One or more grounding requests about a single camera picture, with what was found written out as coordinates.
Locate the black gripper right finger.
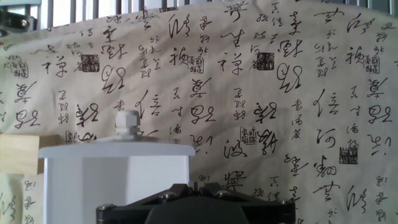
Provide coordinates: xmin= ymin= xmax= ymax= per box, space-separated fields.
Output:
xmin=198 ymin=182 xmax=296 ymax=224

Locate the beige calligraphy print cloth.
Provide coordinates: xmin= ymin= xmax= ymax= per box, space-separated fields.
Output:
xmin=0 ymin=0 xmax=398 ymax=224

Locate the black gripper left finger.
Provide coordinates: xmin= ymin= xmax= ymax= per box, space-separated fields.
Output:
xmin=96 ymin=183 xmax=197 ymax=224

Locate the wooden block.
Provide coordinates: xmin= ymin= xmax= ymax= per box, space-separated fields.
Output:
xmin=0 ymin=133 xmax=62 ymax=175

